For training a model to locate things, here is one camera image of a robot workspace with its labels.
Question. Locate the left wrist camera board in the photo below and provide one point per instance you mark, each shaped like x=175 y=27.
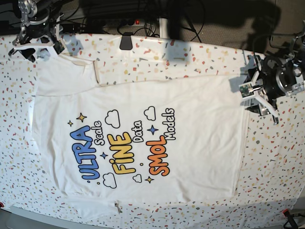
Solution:
x=246 y=89

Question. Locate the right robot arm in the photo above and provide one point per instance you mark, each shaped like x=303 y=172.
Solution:
x=39 y=8

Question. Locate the red clamp bottom right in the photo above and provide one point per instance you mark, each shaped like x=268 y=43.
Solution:
x=290 y=223

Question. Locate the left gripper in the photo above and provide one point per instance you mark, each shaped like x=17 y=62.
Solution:
x=273 y=77

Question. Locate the white printed T-shirt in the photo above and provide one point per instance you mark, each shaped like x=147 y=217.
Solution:
x=158 y=141

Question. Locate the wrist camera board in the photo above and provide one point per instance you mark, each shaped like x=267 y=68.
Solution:
x=246 y=89
x=59 y=47

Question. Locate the black table clamp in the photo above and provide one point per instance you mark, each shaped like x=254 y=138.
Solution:
x=126 y=41

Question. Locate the power strip with red switch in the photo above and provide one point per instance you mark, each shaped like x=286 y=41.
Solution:
x=124 y=22

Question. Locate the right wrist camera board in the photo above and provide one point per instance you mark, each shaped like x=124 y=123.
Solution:
x=59 y=47

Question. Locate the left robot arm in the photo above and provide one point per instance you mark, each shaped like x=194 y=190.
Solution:
x=296 y=47

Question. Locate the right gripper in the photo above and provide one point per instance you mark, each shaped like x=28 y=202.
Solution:
x=45 y=29

